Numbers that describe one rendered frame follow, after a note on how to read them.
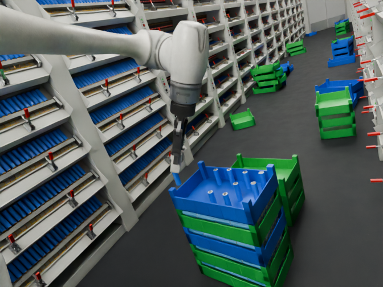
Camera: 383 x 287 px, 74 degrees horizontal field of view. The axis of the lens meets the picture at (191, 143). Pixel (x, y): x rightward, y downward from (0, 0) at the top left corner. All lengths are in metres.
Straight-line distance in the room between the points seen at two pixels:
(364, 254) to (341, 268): 0.10
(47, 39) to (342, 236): 1.11
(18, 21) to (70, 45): 0.09
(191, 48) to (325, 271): 0.84
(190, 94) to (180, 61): 0.09
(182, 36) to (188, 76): 0.10
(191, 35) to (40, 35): 0.33
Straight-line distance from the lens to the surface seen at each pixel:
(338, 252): 1.12
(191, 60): 0.69
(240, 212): 0.75
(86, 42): 0.62
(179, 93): 0.71
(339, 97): 2.10
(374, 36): 1.42
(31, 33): 0.56
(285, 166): 1.28
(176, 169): 0.83
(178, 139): 0.75
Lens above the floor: 0.82
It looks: 20 degrees down
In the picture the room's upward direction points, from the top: 19 degrees counter-clockwise
